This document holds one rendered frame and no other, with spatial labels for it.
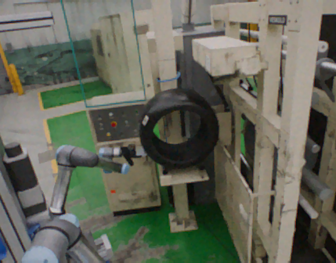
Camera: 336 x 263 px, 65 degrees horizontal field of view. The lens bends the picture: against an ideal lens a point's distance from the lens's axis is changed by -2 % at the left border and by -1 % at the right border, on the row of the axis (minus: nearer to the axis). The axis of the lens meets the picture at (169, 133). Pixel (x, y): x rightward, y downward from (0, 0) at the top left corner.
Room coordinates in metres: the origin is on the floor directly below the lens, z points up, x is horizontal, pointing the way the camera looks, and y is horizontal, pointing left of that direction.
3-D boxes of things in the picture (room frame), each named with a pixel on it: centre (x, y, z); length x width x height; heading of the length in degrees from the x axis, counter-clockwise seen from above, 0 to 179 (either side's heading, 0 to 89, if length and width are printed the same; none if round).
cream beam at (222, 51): (1.75, -0.37, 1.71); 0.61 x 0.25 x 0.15; 2
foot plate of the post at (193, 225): (2.12, -0.04, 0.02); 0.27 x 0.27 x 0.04; 2
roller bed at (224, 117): (2.10, -0.44, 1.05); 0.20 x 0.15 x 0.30; 2
